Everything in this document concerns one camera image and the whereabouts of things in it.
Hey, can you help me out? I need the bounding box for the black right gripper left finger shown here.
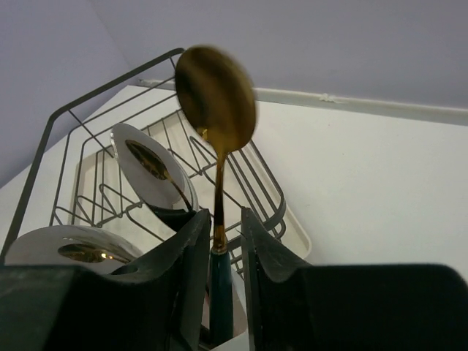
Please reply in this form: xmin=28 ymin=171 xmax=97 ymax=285
xmin=1 ymin=210 xmax=211 ymax=350

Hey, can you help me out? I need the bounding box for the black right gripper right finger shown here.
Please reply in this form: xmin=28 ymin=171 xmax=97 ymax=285
xmin=241 ymin=208 xmax=467 ymax=350

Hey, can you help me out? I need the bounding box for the silver spoon pink handle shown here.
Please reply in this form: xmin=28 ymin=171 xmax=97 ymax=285
xmin=5 ymin=225 xmax=143 ymax=274

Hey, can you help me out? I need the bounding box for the silver spoon teal handle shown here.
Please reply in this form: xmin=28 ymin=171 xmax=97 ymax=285
xmin=110 ymin=123 xmax=200 ymax=232

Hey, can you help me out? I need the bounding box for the gold spoon green handle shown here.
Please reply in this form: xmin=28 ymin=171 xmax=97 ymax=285
xmin=175 ymin=45 xmax=257 ymax=346

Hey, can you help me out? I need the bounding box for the cream drip tray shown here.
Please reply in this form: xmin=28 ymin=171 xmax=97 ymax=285
xmin=56 ymin=111 xmax=311 ymax=271

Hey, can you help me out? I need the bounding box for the grey wire dish rack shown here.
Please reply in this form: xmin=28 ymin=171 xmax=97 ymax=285
xmin=0 ymin=47 xmax=288 ymax=275

